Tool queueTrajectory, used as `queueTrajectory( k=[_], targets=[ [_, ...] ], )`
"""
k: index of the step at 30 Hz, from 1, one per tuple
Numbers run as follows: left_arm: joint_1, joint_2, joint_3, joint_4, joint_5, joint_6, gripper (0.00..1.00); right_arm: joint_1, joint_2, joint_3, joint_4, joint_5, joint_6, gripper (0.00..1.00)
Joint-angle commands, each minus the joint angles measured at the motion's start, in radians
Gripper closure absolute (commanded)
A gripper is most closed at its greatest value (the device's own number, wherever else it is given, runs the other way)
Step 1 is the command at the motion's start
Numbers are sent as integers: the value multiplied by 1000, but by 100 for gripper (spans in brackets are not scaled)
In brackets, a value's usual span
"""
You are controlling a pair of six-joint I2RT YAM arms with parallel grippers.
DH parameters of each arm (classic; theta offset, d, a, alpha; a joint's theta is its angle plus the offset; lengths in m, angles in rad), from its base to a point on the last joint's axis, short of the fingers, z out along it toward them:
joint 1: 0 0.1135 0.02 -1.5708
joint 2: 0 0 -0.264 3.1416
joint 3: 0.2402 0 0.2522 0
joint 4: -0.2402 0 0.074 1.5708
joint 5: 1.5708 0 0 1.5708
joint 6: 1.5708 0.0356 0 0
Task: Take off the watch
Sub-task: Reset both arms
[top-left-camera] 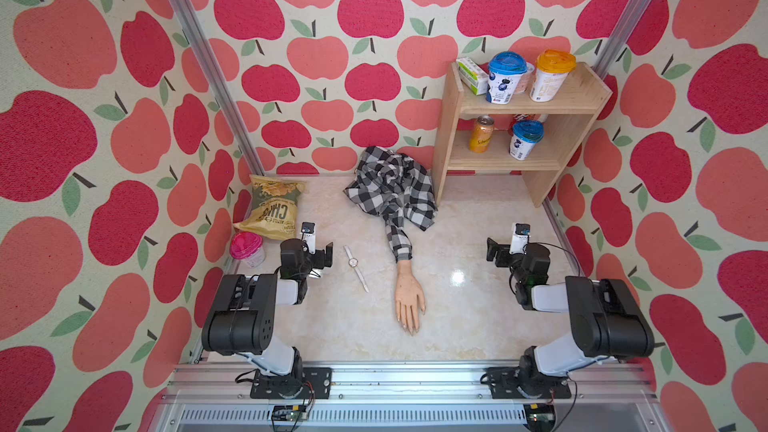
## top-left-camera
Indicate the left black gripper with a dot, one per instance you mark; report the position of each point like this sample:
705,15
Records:
319,262

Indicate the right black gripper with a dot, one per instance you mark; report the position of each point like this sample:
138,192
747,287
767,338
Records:
504,254

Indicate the mannequin hand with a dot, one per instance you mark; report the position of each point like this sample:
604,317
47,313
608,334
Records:
409,298

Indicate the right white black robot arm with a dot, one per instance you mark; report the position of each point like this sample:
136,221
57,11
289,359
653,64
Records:
605,320

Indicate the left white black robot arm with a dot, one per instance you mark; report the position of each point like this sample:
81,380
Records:
241,322

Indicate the yellow green chips bag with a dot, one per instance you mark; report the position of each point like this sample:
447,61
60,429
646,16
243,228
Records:
274,210

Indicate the black white plaid shirt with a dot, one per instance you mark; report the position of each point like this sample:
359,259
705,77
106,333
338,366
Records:
396,188

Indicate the wooden two-tier shelf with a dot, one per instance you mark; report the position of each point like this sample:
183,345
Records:
540,152

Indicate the blue lid yogurt cup lower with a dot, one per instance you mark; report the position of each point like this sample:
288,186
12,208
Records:
525,136

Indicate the blue lid yogurt cup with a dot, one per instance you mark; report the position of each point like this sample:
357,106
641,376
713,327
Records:
505,72
525,136

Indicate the orange soda can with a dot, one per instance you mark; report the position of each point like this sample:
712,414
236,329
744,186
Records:
482,133

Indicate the red white item behind cup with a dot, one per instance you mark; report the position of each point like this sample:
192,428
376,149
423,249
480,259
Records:
531,117

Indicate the pink white small cup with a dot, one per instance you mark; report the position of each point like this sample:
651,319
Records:
525,79

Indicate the green white small box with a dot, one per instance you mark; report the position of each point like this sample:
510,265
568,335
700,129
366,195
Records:
473,76

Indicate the blue lid yogurt cup top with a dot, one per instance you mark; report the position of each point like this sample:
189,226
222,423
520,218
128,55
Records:
505,72

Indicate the orange lid white cup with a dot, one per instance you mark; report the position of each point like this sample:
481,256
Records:
552,69

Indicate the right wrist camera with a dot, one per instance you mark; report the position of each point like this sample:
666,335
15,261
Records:
520,238

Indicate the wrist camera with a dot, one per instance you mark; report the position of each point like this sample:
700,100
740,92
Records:
308,236
520,238

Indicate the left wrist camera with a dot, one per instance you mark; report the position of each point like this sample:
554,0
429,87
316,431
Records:
308,236

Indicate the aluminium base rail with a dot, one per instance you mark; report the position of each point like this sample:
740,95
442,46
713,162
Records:
410,396

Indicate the right aluminium corner post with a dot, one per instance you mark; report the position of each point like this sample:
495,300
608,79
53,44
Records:
616,45

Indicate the aluminium corner post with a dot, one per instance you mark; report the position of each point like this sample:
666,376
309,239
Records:
213,73
616,45

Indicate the left aluminium corner post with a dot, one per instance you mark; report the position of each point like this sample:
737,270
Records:
213,73

